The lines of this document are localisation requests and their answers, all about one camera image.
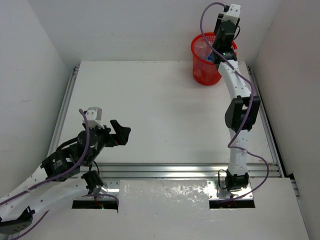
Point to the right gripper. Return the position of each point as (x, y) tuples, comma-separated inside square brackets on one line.
[(220, 16)]

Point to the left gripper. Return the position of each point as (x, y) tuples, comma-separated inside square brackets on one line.
[(108, 136)]

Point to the blue label bottle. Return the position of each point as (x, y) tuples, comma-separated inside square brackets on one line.
[(209, 57), (200, 49)]

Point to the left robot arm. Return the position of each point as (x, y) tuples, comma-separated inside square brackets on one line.
[(59, 180)]

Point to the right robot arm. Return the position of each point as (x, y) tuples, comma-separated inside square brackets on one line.
[(242, 111)]

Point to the red mesh plastic bin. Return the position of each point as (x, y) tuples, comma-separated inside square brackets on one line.
[(205, 73)]

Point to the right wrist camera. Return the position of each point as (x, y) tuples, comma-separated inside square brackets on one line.
[(232, 14)]

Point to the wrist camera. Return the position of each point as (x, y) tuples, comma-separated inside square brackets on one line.
[(232, 14), (94, 116)]

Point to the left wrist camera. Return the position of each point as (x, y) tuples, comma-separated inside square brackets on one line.
[(94, 116)]

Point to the aluminium front rail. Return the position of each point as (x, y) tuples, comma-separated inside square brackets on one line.
[(160, 170)]

